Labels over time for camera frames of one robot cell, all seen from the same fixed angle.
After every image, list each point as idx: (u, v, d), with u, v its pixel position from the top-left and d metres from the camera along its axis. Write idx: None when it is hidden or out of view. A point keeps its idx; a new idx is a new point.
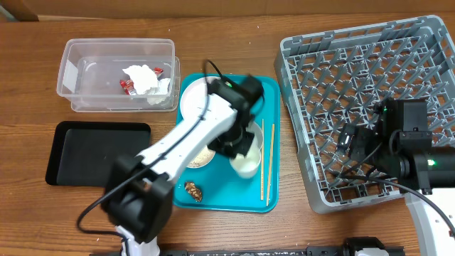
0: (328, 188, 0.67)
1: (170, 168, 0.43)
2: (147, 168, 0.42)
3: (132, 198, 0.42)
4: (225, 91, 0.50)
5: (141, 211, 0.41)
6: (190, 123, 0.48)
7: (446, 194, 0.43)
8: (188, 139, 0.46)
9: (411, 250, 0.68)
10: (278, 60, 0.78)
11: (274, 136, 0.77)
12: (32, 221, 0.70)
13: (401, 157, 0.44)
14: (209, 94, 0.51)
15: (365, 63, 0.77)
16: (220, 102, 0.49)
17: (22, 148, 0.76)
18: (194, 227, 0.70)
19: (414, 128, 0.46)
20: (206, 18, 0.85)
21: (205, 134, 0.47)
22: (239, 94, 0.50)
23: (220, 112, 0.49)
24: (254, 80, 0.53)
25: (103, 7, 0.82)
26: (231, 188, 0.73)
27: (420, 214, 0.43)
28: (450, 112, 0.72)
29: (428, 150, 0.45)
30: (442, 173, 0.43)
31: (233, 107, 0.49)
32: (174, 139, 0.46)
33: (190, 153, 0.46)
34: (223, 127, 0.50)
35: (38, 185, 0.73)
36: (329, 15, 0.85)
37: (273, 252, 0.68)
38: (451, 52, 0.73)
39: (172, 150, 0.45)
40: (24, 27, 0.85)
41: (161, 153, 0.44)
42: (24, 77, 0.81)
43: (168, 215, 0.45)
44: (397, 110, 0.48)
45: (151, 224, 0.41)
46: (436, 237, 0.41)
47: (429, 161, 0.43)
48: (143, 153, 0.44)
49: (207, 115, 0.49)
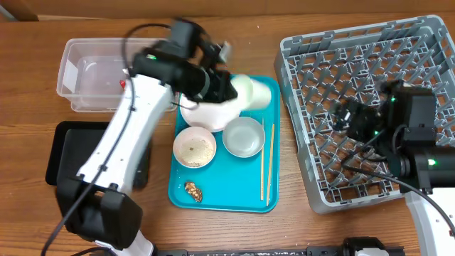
0: (328, 188, 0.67)
1: (115, 178, 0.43)
2: (92, 185, 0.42)
3: (92, 215, 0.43)
4: (151, 67, 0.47)
5: (104, 224, 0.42)
6: (121, 118, 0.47)
7: (447, 193, 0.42)
8: (125, 137, 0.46)
9: (411, 250, 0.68)
10: (278, 60, 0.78)
11: (274, 136, 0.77)
12: (32, 221, 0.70)
13: (402, 157, 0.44)
14: (132, 77, 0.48)
15: (365, 63, 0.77)
16: (149, 82, 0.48)
17: (22, 148, 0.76)
18: (194, 227, 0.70)
19: (419, 125, 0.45)
20: (206, 18, 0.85)
21: (141, 126, 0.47)
22: (166, 65, 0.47)
23: (151, 94, 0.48)
24: (177, 30, 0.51)
25: (102, 7, 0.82)
26: (231, 188, 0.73)
27: (420, 213, 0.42)
28: (450, 112, 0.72)
29: (430, 149, 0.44)
30: (444, 173, 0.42)
31: (163, 81, 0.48)
32: (111, 142, 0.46)
33: (132, 153, 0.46)
34: (161, 107, 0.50)
35: (38, 185, 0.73)
36: (329, 15, 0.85)
37: (273, 252, 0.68)
38: (451, 52, 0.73)
39: (112, 154, 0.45)
40: (24, 26, 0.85)
41: (99, 166, 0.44)
42: (23, 77, 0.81)
43: (136, 215, 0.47)
44: (403, 103, 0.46)
45: (117, 234, 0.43)
46: (436, 237, 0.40)
47: (429, 161, 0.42)
48: (82, 171, 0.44)
49: (137, 104, 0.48)
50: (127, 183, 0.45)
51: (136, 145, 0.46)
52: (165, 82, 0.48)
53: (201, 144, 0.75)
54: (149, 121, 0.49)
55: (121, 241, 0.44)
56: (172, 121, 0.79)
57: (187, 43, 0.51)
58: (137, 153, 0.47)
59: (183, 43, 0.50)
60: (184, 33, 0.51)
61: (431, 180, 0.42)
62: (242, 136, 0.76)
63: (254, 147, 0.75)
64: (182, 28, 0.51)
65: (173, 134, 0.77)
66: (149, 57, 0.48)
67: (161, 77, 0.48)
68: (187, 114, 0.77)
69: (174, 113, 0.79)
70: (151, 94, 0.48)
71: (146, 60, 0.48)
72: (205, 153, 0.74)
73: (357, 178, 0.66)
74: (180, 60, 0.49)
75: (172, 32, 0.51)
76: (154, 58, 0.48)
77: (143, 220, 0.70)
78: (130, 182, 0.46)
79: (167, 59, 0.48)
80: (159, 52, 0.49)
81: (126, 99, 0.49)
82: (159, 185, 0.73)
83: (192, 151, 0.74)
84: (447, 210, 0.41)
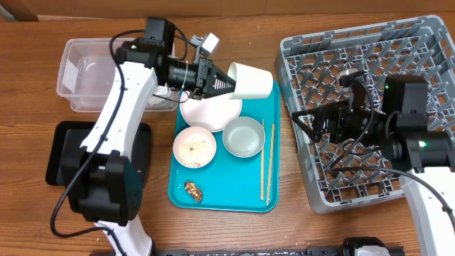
0: (328, 188, 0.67)
1: (117, 145, 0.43)
2: (94, 154, 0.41)
3: (96, 186, 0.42)
4: (133, 55, 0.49)
5: (110, 194, 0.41)
6: (114, 97, 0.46)
7: (439, 172, 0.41)
8: (121, 112, 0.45)
9: (411, 250, 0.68)
10: (278, 60, 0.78)
11: (274, 136, 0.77)
12: (32, 221, 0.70)
13: (394, 141, 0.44)
14: (119, 63, 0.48)
15: (365, 63, 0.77)
16: (135, 66, 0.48)
17: (22, 148, 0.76)
18: (193, 226, 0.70)
19: (411, 112, 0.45)
20: (206, 18, 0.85)
21: (135, 102, 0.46)
22: (147, 52, 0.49)
23: (140, 75, 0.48)
24: (153, 24, 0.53)
25: (103, 7, 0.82)
26: (231, 188, 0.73)
27: (413, 193, 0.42)
28: (450, 112, 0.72)
29: (421, 133, 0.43)
30: (436, 153, 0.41)
31: (148, 65, 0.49)
32: (106, 118, 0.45)
33: (129, 125, 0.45)
34: (150, 87, 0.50)
35: (38, 185, 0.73)
36: (329, 15, 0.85)
37: (273, 252, 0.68)
38: (451, 52, 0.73)
39: (110, 127, 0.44)
40: (24, 26, 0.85)
41: (100, 136, 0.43)
42: (23, 77, 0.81)
43: (139, 188, 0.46)
44: (397, 90, 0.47)
45: (124, 202, 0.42)
46: (430, 215, 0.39)
47: (420, 143, 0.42)
48: (84, 144, 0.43)
49: (129, 83, 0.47)
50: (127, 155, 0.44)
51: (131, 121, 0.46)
52: (149, 65, 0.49)
53: (201, 145, 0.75)
54: (142, 101, 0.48)
55: (127, 213, 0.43)
56: (172, 121, 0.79)
57: (162, 35, 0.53)
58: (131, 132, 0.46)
59: (158, 35, 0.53)
60: (159, 26, 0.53)
61: (423, 161, 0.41)
62: (241, 135, 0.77)
63: (254, 147, 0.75)
64: (157, 24, 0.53)
65: (173, 134, 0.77)
66: (130, 47, 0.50)
67: (143, 62, 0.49)
68: (187, 114, 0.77)
69: (174, 113, 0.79)
70: (141, 74, 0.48)
71: (128, 50, 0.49)
72: (206, 153, 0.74)
73: (357, 178, 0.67)
74: (158, 48, 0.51)
75: (144, 30, 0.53)
76: (136, 48, 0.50)
77: (143, 220, 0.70)
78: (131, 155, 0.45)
79: (147, 48, 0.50)
80: (140, 43, 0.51)
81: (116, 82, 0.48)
82: (159, 185, 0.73)
83: (192, 151, 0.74)
84: (439, 187, 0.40)
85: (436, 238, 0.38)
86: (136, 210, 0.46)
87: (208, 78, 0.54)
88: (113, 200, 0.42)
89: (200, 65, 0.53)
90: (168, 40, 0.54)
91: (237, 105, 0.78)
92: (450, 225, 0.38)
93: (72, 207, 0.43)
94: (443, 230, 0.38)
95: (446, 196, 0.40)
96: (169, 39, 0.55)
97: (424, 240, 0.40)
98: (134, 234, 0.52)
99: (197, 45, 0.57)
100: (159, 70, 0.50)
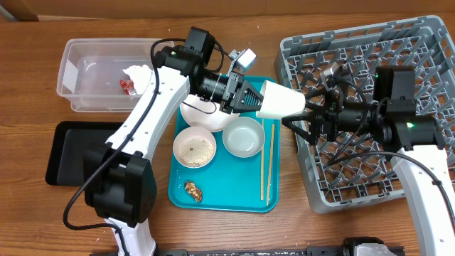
0: (328, 188, 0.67)
1: (140, 146, 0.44)
2: (117, 151, 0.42)
3: (114, 184, 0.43)
4: (170, 61, 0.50)
5: (126, 195, 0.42)
6: (146, 99, 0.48)
7: (426, 150, 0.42)
8: (151, 115, 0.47)
9: (411, 250, 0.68)
10: (278, 60, 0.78)
11: (274, 136, 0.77)
12: (32, 221, 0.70)
13: (384, 125, 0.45)
14: (158, 67, 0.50)
15: (365, 63, 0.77)
16: (171, 72, 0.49)
17: (22, 148, 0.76)
18: (193, 226, 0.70)
19: (401, 97, 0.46)
20: (206, 18, 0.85)
21: (165, 107, 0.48)
22: (186, 60, 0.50)
23: (175, 81, 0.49)
24: (196, 34, 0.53)
25: (103, 8, 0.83)
26: (236, 190, 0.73)
27: (404, 171, 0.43)
28: (450, 112, 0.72)
29: (409, 116, 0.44)
30: (423, 134, 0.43)
31: (183, 73, 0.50)
32: (137, 119, 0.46)
33: (156, 129, 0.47)
34: (180, 94, 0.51)
35: (38, 185, 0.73)
36: (329, 15, 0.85)
37: (273, 252, 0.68)
38: (451, 52, 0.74)
39: (138, 129, 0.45)
40: (24, 27, 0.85)
41: (126, 136, 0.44)
42: (24, 77, 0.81)
43: (153, 193, 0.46)
44: (386, 79, 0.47)
45: (138, 205, 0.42)
46: (422, 190, 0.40)
47: (407, 124, 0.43)
48: (109, 140, 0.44)
49: (162, 87, 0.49)
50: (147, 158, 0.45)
51: (157, 126, 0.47)
52: (185, 73, 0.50)
53: (201, 144, 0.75)
54: (171, 107, 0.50)
55: (138, 216, 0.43)
56: (172, 121, 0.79)
57: (202, 46, 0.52)
58: (156, 136, 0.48)
59: (197, 45, 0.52)
60: (201, 38, 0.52)
61: (411, 141, 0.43)
62: (241, 134, 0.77)
63: (254, 147, 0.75)
64: (199, 35, 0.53)
65: (173, 134, 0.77)
66: (170, 52, 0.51)
67: (180, 70, 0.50)
68: (187, 115, 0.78)
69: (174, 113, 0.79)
70: (176, 80, 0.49)
71: (167, 55, 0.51)
72: (206, 153, 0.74)
73: (357, 178, 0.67)
74: (197, 57, 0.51)
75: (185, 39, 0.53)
76: (175, 54, 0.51)
77: None
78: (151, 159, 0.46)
79: (186, 55, 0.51)
80: (180, 48, 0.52)
81: (151, 84, 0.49)
82: (160, 185, 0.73)
83: (192, 151, 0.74)
84: (428, 162, 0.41)
85: (429, 210, 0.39)
86: (147, 212, 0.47)
87: (236, 93, 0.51)
88: (127, 201, 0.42)
89: (230, 79, 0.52)
90: (207, 51, 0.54)
91: None
92: (441, 198, 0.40)
93: (87, 199, 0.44)
94: (434, 203, 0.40)
95: (434, 170, 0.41)
96: (209, 50, 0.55)
97: (419, 214, 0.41)
98: (141, 232, 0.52)
99: (233, 58, 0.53)
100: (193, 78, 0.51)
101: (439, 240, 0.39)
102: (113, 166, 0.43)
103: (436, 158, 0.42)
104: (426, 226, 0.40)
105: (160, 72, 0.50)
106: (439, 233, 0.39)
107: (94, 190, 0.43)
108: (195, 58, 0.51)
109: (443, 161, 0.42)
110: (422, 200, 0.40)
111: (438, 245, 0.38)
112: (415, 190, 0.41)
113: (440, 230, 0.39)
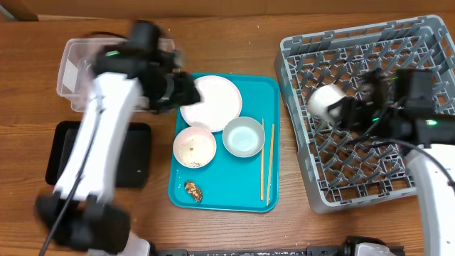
0: (328, 188, 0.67)
1: (94, 185, 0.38)
2: (69, 199, 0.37)
3: (74, 228, 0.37)
4: (113, 65, 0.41)
5: (92, 234, 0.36)
6: (91, 121, 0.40)
7: (444, 149, 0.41)
8: (98, 139, 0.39)
9: (411, 249, 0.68)
10: (278, 60, 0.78)
11: (274, 136, 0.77)
12: (33, 221, 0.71)
13: (403, 119, 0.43)
14: (97, 76, 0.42)
15: (365, 63, 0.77)
16: (114, 80, 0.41)
17: (22, 148, 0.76)
18: (193, 227, 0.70)
19: (420, 97, 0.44)
20: (206, 18, 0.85)
21: (114, 125, 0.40)
22: (129, 58, 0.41)
23: (119, 90, 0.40)
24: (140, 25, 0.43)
25: (103, 8, 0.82)
26: (237, 192, 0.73)
27: (419, 168, 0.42)
28: (450, 112, 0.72)
29: (429, 114, 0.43)
30: (443, 133, 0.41)
31: (129, 77, 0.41)
32: (83, 150, 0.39)
33: (109, 156, 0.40)
34: (134, 102, 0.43)
35: (38, 185, 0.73)
36: (329, 15, 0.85)
37: (273, 252, 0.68)
38: (451, 52, 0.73)
39: (87, 162, 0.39)
40: (25, 27, 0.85)
41: (77, 176, 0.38)
42: (25, 77, 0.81)
43: (125, 218, 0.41)
44: (405, 76, 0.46)
45: (107, 243, 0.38)
46: (435, 188, 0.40)
47: (429, 121, 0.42)
48: (60, 185, 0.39)
49: (106, 103, 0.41)
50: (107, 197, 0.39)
51: (110, 152, 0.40)
52: (131, 76, 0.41)
53: (201, 144, 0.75)
54: (124, 123, 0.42)
55: (112, 250, 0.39)
56: (172, 121, 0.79)
57: (150, 35, 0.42)
58: (114, 161, 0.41)
59: (143, 38, 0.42)
60: (145, 28, 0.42)
61: (431, 139, 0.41)
62: (242, 135, 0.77)
63: (254, 147, 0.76)
64: (142, 26, 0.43)
65: (173, 134, 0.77)
66: (109, 52, 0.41)
67: (126, 72, 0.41)
68: (188, 115, 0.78)
69: (173, 113, 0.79)
70: (119, 88, 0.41)
71: (104, 57, 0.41)
72: (206, 153, 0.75)
73: (357, 178, 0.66)
74: (145, 50, 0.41)
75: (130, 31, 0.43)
76: (115, 53, 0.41)
77: (143, 220, 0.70)
78: (113, 192, 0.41)
79: (129, 50, 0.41)
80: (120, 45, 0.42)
81: (93, 100, 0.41)
82: (159, 185, 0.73)
83: (192, 151, 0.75)
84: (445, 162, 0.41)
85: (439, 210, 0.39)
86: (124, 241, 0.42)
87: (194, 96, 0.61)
88: (96, 244, 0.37)
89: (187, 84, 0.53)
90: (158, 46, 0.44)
91: (237, 106, 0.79)
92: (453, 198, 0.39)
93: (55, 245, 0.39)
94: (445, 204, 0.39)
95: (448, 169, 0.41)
96: (160, 38, 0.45)
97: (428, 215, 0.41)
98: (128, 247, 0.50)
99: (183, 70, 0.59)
100: (142, 77, 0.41)
101: (446, 241, 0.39)
102: (70, 212, 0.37)
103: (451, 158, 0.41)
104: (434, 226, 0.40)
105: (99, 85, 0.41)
106: (446, 235, 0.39)
107: (60, 240, 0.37)
108: (141, 50, 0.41)
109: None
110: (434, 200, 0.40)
111: (443, 245, 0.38)
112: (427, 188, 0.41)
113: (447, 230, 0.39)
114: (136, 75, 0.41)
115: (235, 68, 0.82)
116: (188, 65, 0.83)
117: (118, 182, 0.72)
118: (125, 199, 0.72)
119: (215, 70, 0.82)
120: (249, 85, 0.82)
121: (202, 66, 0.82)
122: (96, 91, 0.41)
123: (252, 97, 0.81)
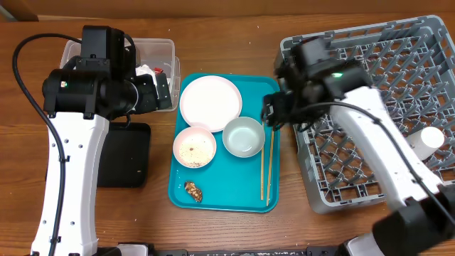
0: (328, 188, 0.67)
1: (72, 244, 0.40)
2: None
3: None
4: (69, 95, 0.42)
5: None
6: (57, 173, 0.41)
7: (368, 128, 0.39)
8: (70, 192, 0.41)
9: None
10: (278, 60, 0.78)
11: (274, 136, 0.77)
12: (33, 221, 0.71)
13: (312, 84, 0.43)
14: (53, 117, 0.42)
15: (365, 63, 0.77)
16: (72, 114, 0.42)
17: (22, 148, 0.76)
18: (193, 226, 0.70)
19: (317, 60, 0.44)
20: (206, 18, 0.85)
21: (82, 175, 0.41)
22: (84, 90, 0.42)
23: (82, 135, 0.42)
24: (91, 38, 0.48)
25: (102, 8, 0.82)
26: (237, 192, 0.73)
27: (345, 119, 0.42)
28: (450, 112, 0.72)
29: (333, 67, 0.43)
30: (350, 80, 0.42)
31: (89, 111, 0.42)
32: (54, 203, 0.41)
33: (82, 208, 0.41)
34: (99, 142, 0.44)
35: (39, 185, 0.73)
36: (329, 15, 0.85)
37: (273, 252, 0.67)
38: (451, 52, 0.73)
39: (59, 220, 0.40)
40: (24, 27, 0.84)
41: (51, 239, 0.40)
42: (24, 77, 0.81)
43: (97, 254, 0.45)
44: (296, 53, 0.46)
45: None
46: (372, 139, 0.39)
47: (335, 75, 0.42)
48: (34, 249, 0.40)
49: (68, 149, 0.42)
50: (89, 249, 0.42)
51: (83, 200, 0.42)
52: (91, 111, 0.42)
53: (201, 144, 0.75)
54: (92, 166, 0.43)
55: None
56: (172, 121, 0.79)
57: (106, 50, 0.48)
58: (91, 206, 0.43)
59: (99, 52, 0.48)
60: (99, 38, 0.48)
61: (343, 89, 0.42)
62: (241, 136, 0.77)
63: (253, 147, 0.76)
64: (97, 38, 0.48)
65: (173, 134, 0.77)
66: (60, 83, 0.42)
67: (84, 106, 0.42)
68: (187, 115, 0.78)
69: (174, 113, 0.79)
70: (84, 133, 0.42)
71: (57, 89, 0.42)
72: (206, 153, 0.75)
73: (357, 178, 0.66)
74: (102, 74, 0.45)
75: (82, 44, 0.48)
76: (67, 84, 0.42)
77: (143, 220, 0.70)
78: (93, 233, 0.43)
79: (84, 77, 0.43)
80: (70, 72, 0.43)
81: (54, 146, 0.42)
82: (159, 185, 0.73)
83: (192, 151, 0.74)
84: (391, 166, 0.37)
85: (381, 151, 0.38)
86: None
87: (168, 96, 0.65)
88: None
89: (145, 93, 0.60)
90: (115, 56, 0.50)
91: (237, 106, 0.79)
92: (418, 188, 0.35)
93: None
94: (387, 146, 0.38)
95: (374, 112, 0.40)
96: (119, 47, 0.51)
97: (389, 195, 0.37)
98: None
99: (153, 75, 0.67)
100: (104, 104, 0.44)
101: (411, 178, 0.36)
102: None
103: (372, 99, 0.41)
104: (381, 181, 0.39)
105: (57, 128, 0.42)
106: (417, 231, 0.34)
107: None
108: (99, 69, 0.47)
109: (377, 100, 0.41)
110: (365, 153, 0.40)
111: (394, 179, 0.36)
112: (358, 145, 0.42)
113: (413, 156, 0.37)
114: (98, 106, 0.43)
115: (235, 68, 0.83)
116: (188, 65, 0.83)
117: (117, 183, 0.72)
118: (125, 199, 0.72)
119: (215, 70, 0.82)
120: (249, 86, 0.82)
121: (202, 66, 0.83)
122: (53, 137, 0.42)
123: (251, 97, 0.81)
